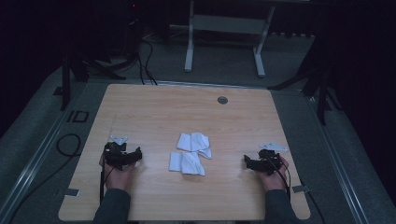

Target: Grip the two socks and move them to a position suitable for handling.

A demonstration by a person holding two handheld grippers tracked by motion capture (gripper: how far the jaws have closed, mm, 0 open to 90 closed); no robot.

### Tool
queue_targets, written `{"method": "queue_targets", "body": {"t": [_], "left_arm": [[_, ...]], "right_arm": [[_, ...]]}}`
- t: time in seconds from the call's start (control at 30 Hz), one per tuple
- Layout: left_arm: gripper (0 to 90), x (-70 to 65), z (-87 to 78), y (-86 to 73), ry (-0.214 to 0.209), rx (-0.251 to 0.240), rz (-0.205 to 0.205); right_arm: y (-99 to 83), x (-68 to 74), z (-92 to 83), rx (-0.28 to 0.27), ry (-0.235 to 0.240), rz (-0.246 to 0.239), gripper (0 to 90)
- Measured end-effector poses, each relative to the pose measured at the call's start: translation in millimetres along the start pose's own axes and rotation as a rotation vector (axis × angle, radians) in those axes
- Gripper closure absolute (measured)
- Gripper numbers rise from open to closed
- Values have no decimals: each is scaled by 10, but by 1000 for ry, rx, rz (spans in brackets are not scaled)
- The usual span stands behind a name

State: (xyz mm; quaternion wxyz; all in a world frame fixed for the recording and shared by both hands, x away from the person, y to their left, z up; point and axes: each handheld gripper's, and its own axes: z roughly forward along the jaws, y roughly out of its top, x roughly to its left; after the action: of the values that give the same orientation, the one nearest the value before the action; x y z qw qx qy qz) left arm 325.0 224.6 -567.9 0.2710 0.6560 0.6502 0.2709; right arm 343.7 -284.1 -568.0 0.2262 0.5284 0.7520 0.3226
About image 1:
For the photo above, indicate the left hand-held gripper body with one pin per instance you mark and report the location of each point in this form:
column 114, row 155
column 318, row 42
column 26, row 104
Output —
column 115, row 153

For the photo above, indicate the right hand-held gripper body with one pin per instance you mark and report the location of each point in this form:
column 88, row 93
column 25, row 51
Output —
column 270, row 160

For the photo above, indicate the person's right hand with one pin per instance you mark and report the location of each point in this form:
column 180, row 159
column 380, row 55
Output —
column 274, row 182

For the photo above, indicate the person's left hand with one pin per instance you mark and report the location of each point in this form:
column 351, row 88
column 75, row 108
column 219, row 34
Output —
column 117, row 179

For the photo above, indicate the grey tape strip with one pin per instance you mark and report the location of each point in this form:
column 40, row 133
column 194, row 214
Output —
column 300, row 188

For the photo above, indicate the white crumpled cloth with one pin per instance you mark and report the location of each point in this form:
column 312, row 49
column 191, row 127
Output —
column 194, row 143
column 186, row 163

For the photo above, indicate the grey round table grommet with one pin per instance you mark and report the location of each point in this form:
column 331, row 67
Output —
column 222, row 100

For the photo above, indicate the black tripod stand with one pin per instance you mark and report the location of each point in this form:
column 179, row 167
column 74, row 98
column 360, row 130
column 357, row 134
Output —
column 67, row 74
column 322, row 84

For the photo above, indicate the metal floor rail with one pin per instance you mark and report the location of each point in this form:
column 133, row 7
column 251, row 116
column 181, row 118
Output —
column 337, row 161
column 29, row 169

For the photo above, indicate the white metal desk frame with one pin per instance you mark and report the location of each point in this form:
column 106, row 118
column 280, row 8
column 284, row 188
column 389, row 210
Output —
column 229, row 24

